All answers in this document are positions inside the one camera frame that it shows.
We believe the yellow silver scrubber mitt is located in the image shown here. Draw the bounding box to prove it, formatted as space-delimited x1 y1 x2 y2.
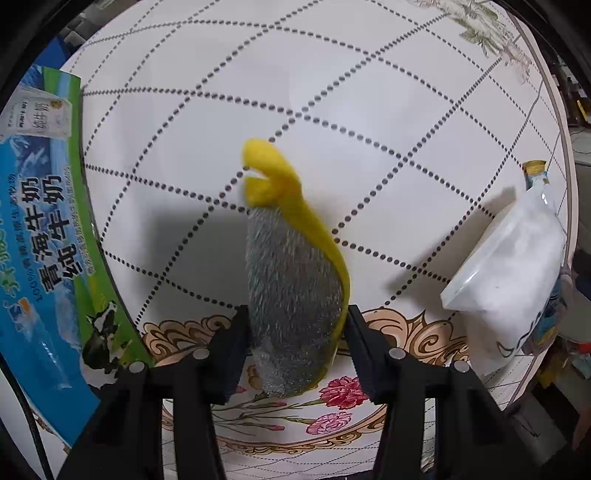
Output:
242 139 351 397

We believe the white plastic bag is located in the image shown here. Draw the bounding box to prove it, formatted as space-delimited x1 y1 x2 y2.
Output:
441 185 566 377

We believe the mauve cloth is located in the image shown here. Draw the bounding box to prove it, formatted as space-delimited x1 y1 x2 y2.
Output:
557 265 575 323

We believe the blue tube packet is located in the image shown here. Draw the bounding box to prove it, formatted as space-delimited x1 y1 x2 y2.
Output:
522 160 561 355

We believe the open cardboard box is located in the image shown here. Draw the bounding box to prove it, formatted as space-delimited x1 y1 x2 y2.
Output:
1 65 150 444

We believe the white patterned tablecloth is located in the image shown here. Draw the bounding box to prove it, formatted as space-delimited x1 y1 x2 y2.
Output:
27 0 581 480

